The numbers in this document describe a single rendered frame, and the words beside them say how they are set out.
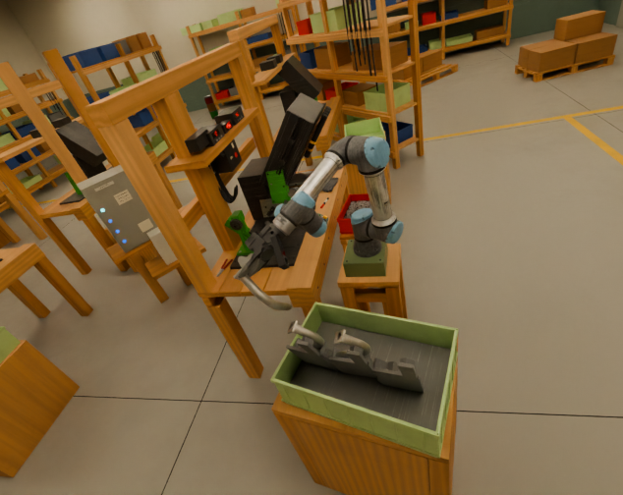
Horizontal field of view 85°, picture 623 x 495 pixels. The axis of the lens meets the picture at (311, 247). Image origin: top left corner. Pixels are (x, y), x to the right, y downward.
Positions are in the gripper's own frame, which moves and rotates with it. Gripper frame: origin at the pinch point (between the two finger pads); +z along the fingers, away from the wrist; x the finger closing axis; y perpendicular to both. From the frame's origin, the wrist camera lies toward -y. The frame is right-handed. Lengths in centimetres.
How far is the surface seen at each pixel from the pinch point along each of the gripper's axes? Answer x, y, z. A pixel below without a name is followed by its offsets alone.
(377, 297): -82, -26, -26
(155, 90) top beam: -7, 105, -30
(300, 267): -73, 15, -10
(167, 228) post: -30, 66, 17
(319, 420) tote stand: -34, -47, 25
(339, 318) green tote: -52, -24, -7
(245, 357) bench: -117, 19, 63
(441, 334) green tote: -42, -60, -30
